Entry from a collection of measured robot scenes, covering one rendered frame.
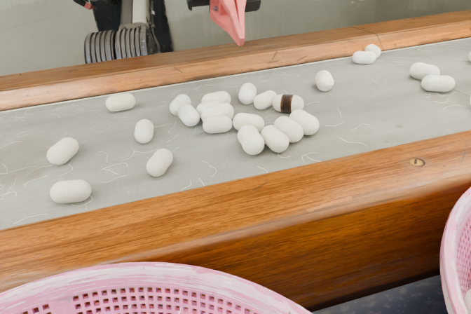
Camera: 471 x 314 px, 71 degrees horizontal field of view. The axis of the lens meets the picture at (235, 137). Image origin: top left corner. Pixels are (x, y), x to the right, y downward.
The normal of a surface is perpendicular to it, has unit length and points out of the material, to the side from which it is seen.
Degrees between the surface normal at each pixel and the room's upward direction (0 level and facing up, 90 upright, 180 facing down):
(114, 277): 75
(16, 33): 90
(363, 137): 0
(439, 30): 45
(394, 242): 90
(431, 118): 0
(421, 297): 0
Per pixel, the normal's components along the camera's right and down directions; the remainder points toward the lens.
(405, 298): -0.08, -0.88
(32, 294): 0.31, 0.18
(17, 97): 0.11, -0.30
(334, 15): 0.30, 0.43
